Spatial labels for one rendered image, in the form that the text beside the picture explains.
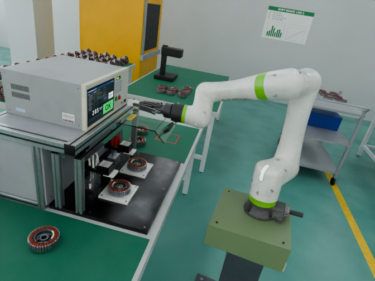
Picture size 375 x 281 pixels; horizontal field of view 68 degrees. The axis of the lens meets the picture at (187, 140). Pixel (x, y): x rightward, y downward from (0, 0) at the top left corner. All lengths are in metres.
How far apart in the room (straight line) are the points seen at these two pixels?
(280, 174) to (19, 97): 1.16
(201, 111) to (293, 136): 0.43
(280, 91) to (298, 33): 5.37
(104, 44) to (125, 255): 4.31
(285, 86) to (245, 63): 5.36
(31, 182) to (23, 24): 4.12
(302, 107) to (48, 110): 1.09
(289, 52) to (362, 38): 1.37
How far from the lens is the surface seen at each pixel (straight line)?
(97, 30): 5.18
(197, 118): 1.32
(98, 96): 1.30
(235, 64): 6.47
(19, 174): 1.41
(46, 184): 1.36
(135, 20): 4.88
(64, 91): 1.26
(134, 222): 1.31
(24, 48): 5.39
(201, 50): 6.51
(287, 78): 1.12
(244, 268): 1.50
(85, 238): 1.28
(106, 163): 1.41
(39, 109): 1.36
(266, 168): 1.23
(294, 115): 1.30
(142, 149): 1.90
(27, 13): 5.24
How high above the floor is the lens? 1.66
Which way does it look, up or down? 26 degrees down
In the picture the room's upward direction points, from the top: 9 degrees clockwise
